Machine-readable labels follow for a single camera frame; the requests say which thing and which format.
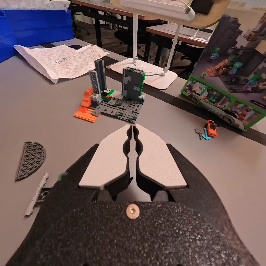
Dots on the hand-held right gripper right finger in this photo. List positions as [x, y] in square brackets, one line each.
[162, 166]

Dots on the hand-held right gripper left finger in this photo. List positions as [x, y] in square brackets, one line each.
[104, 166]

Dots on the light blue lego piece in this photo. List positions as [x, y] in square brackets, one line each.
[201, 134]

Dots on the orange lego plate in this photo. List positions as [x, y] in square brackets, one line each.
[86, 115]

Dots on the grey lego baseplate build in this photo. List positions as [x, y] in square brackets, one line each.
[133, 83]
[122, 109]

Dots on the small orange lego piece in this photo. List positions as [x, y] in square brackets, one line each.
[212, 128]

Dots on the orange lego slope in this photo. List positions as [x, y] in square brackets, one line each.
[87, 99]

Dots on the dark grey half-round lego plate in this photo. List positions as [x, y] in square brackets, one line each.
[31, 160]

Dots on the light grey long lego bar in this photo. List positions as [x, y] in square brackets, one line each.
[36, 194]

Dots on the dark blue-grey lego bar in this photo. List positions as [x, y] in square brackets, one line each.
[100, 75]

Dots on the lego set box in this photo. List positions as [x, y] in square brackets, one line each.
[232, 70]

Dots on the white printed paper bag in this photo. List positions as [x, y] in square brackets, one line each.
[58, 62]
[93, 50]

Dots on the blue storage bin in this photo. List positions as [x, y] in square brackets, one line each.
[33, 31]

